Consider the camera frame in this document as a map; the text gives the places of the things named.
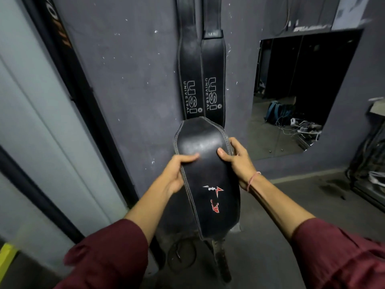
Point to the person's left hand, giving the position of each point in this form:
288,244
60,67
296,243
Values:
173,174

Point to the person's right hand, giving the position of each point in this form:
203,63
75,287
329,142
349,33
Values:
242,165

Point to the person's left thumb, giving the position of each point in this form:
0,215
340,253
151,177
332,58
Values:
189,158

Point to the person's right thumb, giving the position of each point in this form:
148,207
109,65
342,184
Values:
225,154

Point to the black leather belt red print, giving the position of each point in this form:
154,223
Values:
207,177

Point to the person's left forearm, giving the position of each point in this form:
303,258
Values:
152,207

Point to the person's right forearm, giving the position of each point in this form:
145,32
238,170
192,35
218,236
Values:
278,206

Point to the pink thread wristband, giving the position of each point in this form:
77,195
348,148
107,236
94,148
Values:
252,180

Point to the blue backpack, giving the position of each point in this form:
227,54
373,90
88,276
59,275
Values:
277,112

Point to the black leather belt white print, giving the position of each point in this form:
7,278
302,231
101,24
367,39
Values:
214,75
189,72

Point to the black round weight plate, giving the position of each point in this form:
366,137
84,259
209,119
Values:
181,255

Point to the maroon left sleeve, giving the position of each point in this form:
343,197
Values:
108,257

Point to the maroon sleeve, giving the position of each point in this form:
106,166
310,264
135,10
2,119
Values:
340,255
108,257

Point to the maroon right sleeve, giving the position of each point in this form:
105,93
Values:
340,255

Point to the cardboard box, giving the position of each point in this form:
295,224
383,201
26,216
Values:
378,105

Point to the white paper sheet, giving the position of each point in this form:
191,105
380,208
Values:
350,11

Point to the yellow metal bar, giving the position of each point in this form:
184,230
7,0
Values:
6,258

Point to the wall mirror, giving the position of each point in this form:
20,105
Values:
300,93

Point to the black door frame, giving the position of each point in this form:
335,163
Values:
72,87

